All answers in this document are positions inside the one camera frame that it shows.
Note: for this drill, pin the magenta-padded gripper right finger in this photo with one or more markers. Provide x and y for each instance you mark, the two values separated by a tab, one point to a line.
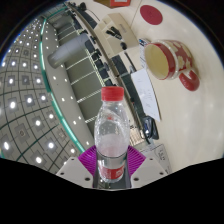
146	170

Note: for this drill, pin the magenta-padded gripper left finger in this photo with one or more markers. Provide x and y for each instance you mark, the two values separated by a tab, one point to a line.
75	168

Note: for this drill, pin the clear red-capped water bottle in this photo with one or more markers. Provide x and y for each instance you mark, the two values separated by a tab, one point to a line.
111	146

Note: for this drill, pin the black device with blue screen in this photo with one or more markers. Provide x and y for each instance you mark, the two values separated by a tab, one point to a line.
151	130

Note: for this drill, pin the recessed ceiling lights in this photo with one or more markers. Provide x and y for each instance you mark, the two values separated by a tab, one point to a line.
29	100

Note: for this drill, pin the long curved conference desk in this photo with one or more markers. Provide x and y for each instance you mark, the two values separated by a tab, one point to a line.
125	78

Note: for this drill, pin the black office chairs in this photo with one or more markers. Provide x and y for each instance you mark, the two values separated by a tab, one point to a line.
96	55

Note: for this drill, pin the red and white mug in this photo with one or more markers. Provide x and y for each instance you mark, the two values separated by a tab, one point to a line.
176	55

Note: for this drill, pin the small white remote control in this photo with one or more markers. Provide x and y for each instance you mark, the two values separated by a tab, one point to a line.
142	43

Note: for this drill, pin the black handheld tool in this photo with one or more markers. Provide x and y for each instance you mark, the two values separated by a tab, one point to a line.
114	33

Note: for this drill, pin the flat round red coaster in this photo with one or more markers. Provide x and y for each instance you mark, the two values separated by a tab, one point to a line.
151	14

